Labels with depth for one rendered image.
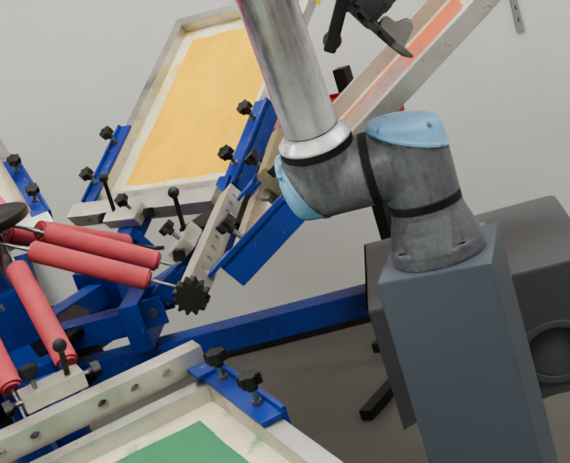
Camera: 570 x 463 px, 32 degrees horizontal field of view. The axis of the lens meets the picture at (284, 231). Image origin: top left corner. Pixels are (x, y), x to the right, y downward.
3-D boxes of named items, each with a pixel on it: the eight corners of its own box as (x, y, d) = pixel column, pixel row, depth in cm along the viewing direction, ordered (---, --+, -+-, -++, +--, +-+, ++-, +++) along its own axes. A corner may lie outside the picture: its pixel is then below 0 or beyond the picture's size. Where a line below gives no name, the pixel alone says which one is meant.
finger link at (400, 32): (430, 39, 187) (394, 6, 186) (408, 63, 189) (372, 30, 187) (430, 38, 190) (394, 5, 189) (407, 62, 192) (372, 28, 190)
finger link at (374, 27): (396, 41, 186) (361, 9, 185) (390, 48, 187) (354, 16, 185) (395, 38, 191) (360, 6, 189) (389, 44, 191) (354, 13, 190)
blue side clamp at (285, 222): (342, 174, 201) (317, 151, 200) (342, 180, 196) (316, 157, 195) (246, 277, 209) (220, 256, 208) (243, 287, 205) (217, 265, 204)
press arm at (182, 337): (526, 265, 234) (520, 242, 233) (530, 275, 229) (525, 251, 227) (37, 390, 253) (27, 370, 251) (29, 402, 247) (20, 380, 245)
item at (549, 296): (610, 390, 224) (576, 242, 214) (620, 409, 216) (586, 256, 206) (409, 437, 231) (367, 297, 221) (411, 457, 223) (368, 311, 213)
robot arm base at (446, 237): (482, 261, 152) (466, 200, 149) (386, 279, 157) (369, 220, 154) (488, 226, 166) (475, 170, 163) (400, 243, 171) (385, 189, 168)
